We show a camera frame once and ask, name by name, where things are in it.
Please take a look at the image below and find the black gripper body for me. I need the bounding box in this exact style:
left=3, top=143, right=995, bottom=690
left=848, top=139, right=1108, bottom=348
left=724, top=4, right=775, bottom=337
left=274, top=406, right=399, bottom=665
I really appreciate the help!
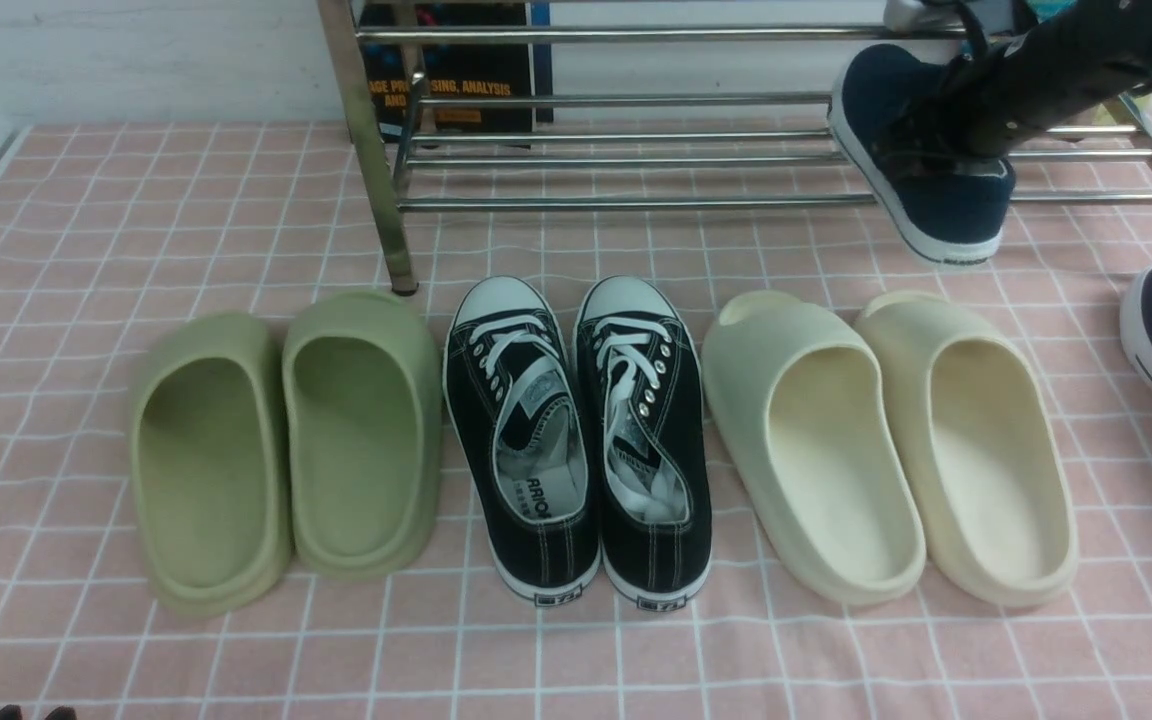
left=876, top=46, right=1021, bottom=181

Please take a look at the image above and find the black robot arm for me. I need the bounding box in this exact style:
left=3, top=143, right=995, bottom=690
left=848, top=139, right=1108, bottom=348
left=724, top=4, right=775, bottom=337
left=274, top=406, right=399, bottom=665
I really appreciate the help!
left=870, top=1, right=1152, bottom=179

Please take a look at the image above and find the silver metal shoe rack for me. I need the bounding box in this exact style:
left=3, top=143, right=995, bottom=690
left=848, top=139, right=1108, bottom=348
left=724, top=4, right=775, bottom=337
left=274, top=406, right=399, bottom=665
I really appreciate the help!
left=314, top=0, right=1152, bottom=296

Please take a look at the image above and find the teal and yellow book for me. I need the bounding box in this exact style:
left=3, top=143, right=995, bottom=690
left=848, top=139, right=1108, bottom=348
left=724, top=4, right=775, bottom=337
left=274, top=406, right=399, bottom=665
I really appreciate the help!
left=1005, top=1, right=1152, bottom=127

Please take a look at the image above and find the right cream foam slipper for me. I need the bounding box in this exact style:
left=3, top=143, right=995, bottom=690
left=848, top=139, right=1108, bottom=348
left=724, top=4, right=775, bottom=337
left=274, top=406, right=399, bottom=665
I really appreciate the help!
left=854, top=291, right=1079, bottom=609

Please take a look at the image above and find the cream foam slipper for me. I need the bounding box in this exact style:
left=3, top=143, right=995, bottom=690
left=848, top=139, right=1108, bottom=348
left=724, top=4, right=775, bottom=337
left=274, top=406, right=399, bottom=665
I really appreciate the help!
left=702, top=290, right=927, bottom=606
left=854, top=291, right=1079, bottom=609

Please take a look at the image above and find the left cream foam slipper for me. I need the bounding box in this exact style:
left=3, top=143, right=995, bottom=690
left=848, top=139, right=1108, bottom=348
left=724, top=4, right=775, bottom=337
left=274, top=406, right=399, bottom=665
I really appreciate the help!
left=702, top=290, right=927, bottom=606

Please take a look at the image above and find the right black canvas sneaker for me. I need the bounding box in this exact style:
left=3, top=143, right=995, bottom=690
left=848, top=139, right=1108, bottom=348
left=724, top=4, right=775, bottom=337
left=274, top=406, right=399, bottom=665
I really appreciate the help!
left=571, top=275, right=712, bottom=612

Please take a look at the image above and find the black canvas sneaker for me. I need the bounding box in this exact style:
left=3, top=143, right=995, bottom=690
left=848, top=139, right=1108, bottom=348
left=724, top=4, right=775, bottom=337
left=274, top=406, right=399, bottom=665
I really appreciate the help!
left=571, top=275, right=712, bottom=612
left=442, top=275, right=602, bottom=607

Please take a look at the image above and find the black book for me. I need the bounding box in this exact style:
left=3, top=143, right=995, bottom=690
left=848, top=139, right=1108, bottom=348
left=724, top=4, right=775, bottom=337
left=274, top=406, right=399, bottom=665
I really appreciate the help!
left=361, top=3, right=556, bottom=143

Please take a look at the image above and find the left black canvas sneaker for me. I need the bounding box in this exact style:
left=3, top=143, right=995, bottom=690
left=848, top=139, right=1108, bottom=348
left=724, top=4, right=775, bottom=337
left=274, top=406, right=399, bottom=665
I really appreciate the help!
left=442, top=275, right=602, bottom=607

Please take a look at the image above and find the right green foam slipper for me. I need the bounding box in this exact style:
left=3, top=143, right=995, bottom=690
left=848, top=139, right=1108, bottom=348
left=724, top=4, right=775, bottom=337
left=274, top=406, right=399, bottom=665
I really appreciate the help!
left=282, top=290, right=444, bottom=579

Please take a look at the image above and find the green foam slipper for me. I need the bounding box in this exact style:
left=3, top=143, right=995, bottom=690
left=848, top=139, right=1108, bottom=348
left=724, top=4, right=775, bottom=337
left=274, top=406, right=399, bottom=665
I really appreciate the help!
left=126, top=313, right=293, bottom=616
left=282, top=290, right=444, bottom=579

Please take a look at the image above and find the left green foam slipper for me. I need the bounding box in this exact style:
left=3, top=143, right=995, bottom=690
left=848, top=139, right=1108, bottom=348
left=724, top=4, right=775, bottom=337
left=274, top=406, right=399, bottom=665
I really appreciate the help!
left=126, top=313, right=293, bottom=616

